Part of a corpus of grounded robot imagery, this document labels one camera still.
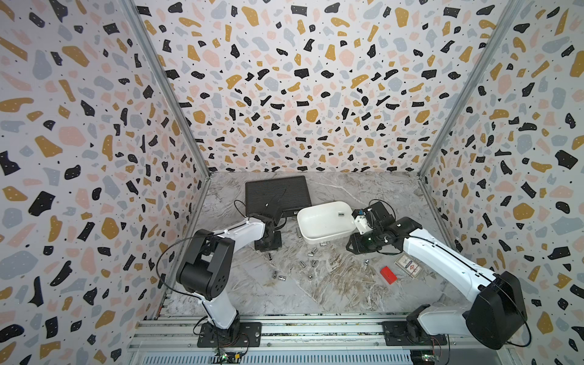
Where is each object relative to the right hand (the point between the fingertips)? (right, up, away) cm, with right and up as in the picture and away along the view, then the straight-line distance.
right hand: (349, 247), depth 81 cm
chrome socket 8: (+8, -8, +9) cm, 14 cm away
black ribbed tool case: (-24, +19, +27) cm, 41 cm away
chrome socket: (+1, +10, +24) cm, 26 cm away
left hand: (-28, -2, +13) cm, 31 cm away
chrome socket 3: (-17, -9, +8) cm, 21 cm away
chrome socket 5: (-14, -12, +4) cm, 19 cm away
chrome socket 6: (-13, -5, +11) cm, 18 cm away
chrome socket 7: (-9, -2, +14) cm, 16 cm away
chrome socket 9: (-30, -6, +11) cm, 33 cm away
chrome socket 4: (-12, -9, +9) cm, 17 cm away
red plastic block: (+16, -12, +4) cm, 20 cm away
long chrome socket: (-19, +2, +17) cm, 26 cm away
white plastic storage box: (-6, +5, +26) cm, 27 cm away
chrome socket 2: (-24, -13, +4) cm, 28 cm away
